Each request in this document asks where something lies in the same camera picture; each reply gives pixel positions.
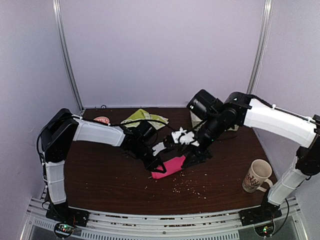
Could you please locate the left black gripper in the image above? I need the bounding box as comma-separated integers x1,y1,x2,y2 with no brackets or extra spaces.
132,140,166,174

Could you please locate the pink towel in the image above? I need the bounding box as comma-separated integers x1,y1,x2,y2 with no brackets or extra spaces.
151,155,186,180

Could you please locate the green patterned towel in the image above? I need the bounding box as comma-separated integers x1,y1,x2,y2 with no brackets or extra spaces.
121,108,169,130

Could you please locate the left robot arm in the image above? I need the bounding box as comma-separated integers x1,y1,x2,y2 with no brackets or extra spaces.
36,108,167,222

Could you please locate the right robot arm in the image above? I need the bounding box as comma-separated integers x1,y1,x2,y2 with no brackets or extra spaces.
181,89,320,221

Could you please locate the green plastic basket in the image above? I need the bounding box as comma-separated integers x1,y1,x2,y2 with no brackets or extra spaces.
189,111,239,132

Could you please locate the cream mug red pattern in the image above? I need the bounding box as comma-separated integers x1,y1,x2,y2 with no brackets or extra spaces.
242,159,273,193

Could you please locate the red patterned bowl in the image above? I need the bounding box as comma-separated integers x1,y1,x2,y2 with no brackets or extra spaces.
93,116,110,124

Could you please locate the right circuit board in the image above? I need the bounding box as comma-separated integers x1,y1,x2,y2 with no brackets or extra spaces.
254,223,275,238

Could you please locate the circuit board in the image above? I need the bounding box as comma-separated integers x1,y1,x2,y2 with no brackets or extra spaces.
254,223,275,238
53,222,75,238

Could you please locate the left circuit board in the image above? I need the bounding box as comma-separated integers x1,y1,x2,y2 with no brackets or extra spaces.
53,222,75,238

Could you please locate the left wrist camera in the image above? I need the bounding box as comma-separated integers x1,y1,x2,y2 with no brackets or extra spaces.
151,141,173,157

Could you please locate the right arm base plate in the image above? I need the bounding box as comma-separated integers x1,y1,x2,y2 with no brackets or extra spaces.
239,206,282,226

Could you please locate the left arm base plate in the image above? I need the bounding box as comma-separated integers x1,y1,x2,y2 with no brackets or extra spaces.
45,206,90,227

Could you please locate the aluminium front rail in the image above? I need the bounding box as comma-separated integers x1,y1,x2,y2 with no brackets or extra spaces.
24,197,301,240

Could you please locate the right aluminium corner post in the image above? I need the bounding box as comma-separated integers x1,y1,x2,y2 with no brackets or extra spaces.
246,0,274,94

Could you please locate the aluminium corner post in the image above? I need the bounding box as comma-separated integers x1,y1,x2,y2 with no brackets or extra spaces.
246,0,274,94
52,0,84,112

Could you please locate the left aluminium corner post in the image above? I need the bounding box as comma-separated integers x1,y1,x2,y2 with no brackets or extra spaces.
52,0,84,112

